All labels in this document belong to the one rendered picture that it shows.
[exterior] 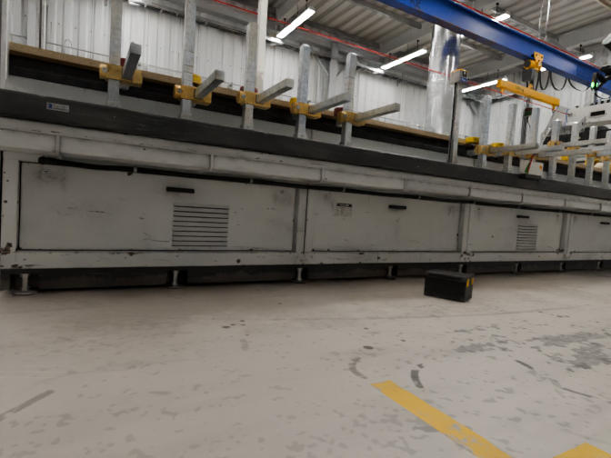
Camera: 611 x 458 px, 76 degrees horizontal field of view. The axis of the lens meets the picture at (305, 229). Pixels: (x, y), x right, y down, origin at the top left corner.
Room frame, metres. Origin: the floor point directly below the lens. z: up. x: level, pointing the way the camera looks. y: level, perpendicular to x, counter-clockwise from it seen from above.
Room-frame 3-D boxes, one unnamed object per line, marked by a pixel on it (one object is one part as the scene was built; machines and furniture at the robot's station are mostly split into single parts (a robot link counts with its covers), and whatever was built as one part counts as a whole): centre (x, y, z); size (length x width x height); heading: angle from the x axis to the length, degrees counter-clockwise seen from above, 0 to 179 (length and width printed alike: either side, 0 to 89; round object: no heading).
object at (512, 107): (2.50, -1.25, 0.90); 0.04 x 0.04 x 0.48; 29
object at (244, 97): (1.65, 0.25, 0.83); 0.14 x 0.06 x 0.05; 119
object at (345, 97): (1.71, -0.02, 0.83); 0.43 x 0.03 x 0.04; 29
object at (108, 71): (1.40, 0.69, 0.82); 0.14 x 0.06 x 0.05; 119
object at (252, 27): (1.64, 0.27, 0.90); 0.04 x 0.04 x 0.48; 29
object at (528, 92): (6.91, -3.75, 2.65); 1.71 x 0.09 x 0.32; 119
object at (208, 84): (1.46, 0.41, 0.80); 0.43 x 0.03 x 0.04; 29
